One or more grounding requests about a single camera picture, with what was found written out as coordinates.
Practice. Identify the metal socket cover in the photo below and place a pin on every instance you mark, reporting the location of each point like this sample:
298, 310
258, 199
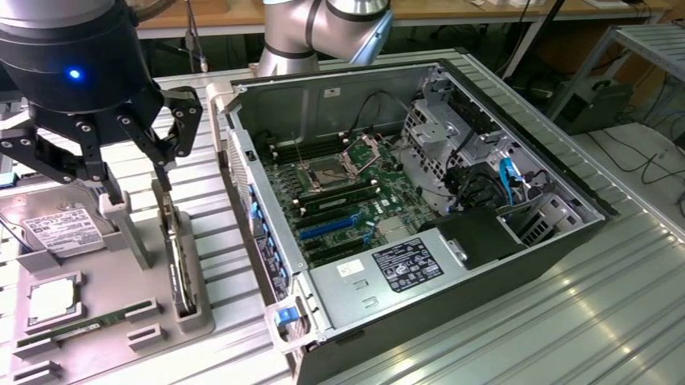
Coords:
369, 150

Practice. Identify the black case lock knob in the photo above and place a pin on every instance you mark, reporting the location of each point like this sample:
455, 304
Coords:
250, 155

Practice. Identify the black box on floor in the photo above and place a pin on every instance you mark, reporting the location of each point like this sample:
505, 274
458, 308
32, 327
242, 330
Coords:
600, 108

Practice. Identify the silver disk bay cage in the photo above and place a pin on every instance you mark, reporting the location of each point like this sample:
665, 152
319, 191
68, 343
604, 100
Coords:
433, 134

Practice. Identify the green motherboard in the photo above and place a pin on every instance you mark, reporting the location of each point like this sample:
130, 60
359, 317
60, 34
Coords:
406, 200

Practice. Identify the blue case latch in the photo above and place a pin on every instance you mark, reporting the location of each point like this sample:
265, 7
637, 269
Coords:
285, 315

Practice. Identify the silver hard disk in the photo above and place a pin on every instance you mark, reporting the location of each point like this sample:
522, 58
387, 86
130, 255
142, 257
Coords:
54, 232

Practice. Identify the metal CPU socket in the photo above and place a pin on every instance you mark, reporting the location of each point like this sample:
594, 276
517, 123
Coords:
326, 174

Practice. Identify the grey power supply unit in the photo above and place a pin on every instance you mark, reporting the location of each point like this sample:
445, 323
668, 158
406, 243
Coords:
342, 297

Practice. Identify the grey parts rack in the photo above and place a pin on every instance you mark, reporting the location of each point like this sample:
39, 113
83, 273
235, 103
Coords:
107, 280

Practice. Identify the wooden desk with white frame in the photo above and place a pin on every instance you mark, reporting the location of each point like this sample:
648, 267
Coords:
454, 12

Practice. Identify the metal slat side table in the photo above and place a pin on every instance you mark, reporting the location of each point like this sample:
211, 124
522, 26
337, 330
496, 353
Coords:
661, 42

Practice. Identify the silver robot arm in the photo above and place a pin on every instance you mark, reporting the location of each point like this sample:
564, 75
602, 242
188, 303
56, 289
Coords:
299, 32

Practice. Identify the silver CPU chip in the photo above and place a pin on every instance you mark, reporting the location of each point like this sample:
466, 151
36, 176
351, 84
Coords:
51, 301

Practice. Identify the black RAM stick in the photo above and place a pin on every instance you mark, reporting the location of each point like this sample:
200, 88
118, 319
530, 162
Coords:
331, 204

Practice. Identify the open black PC case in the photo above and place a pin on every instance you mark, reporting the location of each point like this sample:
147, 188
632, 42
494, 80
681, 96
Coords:
481, 305

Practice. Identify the blue expansion slot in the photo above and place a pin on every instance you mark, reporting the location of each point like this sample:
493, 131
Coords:
326, 228

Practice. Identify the green RAM stick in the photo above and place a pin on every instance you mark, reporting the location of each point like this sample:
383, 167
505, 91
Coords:
80, 327

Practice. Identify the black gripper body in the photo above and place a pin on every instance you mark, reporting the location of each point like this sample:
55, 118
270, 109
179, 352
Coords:
80, 72

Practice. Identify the black low profile graphics card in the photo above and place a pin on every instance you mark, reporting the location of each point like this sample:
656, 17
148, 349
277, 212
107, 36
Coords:
179, 272

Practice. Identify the black expansion slot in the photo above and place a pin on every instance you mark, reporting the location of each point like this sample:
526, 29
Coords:
342, 248

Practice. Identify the silver chipset heat sink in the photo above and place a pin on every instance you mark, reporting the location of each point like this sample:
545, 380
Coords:
395, 230

